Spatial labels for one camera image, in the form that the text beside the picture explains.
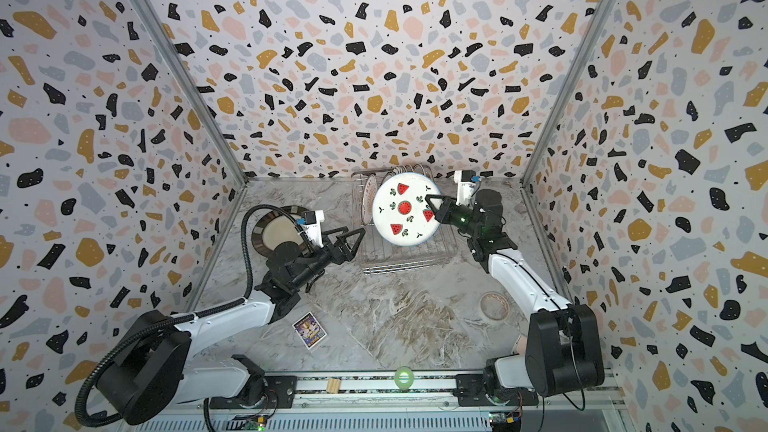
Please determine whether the white plate orange sunburst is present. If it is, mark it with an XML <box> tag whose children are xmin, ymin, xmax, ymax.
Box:
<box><xmin>361</xmin><ymin>174</ymin><xmax>378</xmax><ymax>225</ymax></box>

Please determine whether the black corrugated cable hose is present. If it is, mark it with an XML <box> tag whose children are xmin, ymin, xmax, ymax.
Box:
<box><xmin>73</xmin><ymin>203</ymin><xmax>301</xmax><ymax>428</ymax></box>

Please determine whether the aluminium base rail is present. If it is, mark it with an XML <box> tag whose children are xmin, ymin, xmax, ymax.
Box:
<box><xmin>139</xmin><ymin>370</ymin><xmax>634</xmax><ymax>431</ymax></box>

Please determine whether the small wooden block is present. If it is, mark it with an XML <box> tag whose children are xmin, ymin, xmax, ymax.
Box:
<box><xmin>326</xmin><ymin>378</ymin><xmax>341</xmax><ymax>394</ymax></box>

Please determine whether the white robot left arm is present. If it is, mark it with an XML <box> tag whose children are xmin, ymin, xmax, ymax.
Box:
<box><xmin>75</xmin><ymin>227</ymin><xmax>365</xmax><ymax>427</ymax></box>

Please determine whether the metal wire dish rack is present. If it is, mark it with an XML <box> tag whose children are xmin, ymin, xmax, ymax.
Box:
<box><xmin>352</xmin><ymin>164</ymin><xmax>457</xmax><ymax>274</ymax></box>

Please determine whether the green tape roll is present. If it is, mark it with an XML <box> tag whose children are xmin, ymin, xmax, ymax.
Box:
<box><xmin>394</xmin><ymin>366</ymin><xmax>415</xmax><ymax>392</ymax></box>

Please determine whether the white watermelon pattern plate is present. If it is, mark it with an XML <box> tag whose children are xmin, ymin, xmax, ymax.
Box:
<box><xmin>373</xmin><ymin>172</ymin><xmax>440</xmax><ymax>247</ymax></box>

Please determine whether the black rimmed cream plate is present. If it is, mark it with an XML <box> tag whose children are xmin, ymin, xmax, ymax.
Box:
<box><xmin>250</xmin><ymin>209</ymin><xmax>308</xmax><ymax>257</ymax></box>

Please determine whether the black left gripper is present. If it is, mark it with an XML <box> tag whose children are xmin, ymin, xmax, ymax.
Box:
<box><xmin>289</xmin><ymin>226</ymin><xmax>362</xmax><ymax>294</ymax></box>

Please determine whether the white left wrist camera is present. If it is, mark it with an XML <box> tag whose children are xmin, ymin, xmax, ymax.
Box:
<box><xmin>297</xmin><ymin>210</ymin><xmax>325</xmax><ymax>248</ymax></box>

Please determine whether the purple playing card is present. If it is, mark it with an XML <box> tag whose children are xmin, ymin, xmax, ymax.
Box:
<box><xmin>292</xmin><ymin>312</ymin><xmax>327</xmax><ymax>350</ymax></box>

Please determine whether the clear tape roll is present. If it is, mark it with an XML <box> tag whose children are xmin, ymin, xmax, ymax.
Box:
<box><xmin>478</xmin><ymin>292</ymin><xmax>510</xmax><ymax>323</ymax></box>

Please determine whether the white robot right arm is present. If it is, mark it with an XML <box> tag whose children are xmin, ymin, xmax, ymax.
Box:
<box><xmin>425</xmin><ymin>190</ymin><xmax>605</xmax><ymax>403</ymax></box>

